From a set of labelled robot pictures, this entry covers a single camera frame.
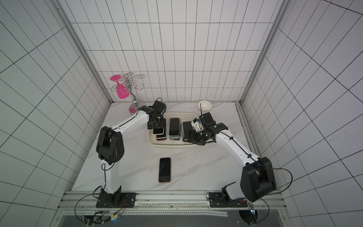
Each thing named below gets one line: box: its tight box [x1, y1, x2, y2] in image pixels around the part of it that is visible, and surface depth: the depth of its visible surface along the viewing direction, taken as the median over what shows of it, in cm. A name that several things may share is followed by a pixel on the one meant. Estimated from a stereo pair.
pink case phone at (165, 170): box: [158, 157, 172, 184], surface depth 83 cm
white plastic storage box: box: [147, 112, 199, 148], surface depth 97 cm
